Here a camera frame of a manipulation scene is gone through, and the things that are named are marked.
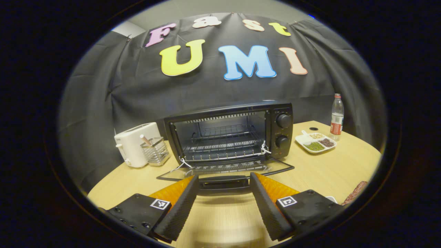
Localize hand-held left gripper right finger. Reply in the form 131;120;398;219
249;172;345;242

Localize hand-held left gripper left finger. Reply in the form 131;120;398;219
98;175;200;242

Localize red raw steak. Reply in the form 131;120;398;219
341;181;368;206

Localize black electric oven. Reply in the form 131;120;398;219
156;101;295;195

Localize white divided dish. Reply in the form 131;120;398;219
295;130;337;154

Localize white toaster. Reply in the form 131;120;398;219
114;122;162;168

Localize clear plastic water bottle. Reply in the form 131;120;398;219
330;93;345;141

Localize black backdrop cloth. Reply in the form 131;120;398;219
58;12;388;193

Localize metal wire utensil holder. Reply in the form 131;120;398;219
141;137;170;166

